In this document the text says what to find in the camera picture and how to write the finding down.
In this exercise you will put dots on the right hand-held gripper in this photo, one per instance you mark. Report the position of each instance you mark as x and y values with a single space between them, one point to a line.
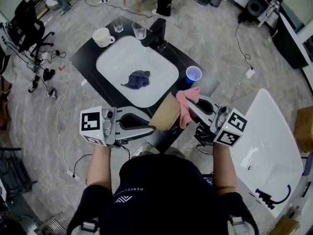
230 128

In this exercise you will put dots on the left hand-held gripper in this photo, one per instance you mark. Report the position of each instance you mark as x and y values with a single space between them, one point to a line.
91 121

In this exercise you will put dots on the pink cloth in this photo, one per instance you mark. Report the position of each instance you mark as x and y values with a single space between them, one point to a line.
189 95

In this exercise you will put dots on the person's right forearm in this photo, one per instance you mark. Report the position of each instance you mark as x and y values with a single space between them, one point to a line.
223 168

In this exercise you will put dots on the person's left forearm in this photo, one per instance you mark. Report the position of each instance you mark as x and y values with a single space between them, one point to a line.
99 165

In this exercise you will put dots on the blue plastic cup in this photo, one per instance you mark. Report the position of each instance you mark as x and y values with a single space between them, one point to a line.
193 73

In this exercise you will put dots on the dark blue rag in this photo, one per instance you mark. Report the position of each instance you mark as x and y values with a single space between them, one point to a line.
137 80

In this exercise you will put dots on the white power adapter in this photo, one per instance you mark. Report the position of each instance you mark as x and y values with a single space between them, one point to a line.
250 73

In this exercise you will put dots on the white sink basin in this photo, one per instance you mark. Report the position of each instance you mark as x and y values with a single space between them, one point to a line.
117 62

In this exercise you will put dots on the person's black shirt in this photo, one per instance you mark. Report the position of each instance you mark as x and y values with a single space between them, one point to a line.
166 195

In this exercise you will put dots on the black sink counter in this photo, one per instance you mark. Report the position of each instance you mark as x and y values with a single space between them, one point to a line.
84 60

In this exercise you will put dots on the white power strip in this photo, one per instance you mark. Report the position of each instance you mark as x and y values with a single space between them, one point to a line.
103 1
73 175

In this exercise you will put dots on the large clear glass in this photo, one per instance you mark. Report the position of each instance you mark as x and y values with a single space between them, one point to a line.
139 32

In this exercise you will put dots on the black faucet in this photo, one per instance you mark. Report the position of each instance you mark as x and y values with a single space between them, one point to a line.
156 30

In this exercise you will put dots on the white mug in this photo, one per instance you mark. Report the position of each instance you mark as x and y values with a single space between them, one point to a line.
101 37

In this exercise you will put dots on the small clear glass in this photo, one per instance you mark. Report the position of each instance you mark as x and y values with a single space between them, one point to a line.
118 26

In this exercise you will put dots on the cardboard box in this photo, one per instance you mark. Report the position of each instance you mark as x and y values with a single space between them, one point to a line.
304 128

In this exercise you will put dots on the black glove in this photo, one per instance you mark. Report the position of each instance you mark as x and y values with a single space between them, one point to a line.
49 74

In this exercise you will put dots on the black cabinet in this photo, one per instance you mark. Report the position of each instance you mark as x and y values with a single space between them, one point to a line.
288 45

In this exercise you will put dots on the black curved tap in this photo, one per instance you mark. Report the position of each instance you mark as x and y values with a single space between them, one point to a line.
265 197

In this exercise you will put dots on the grey round machine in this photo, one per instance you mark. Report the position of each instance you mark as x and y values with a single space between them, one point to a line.
256 5

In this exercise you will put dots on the black metal rack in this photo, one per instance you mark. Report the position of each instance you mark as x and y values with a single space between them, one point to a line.
12 175

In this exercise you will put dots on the black office chair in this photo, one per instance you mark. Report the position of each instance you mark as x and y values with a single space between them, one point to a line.
29 26

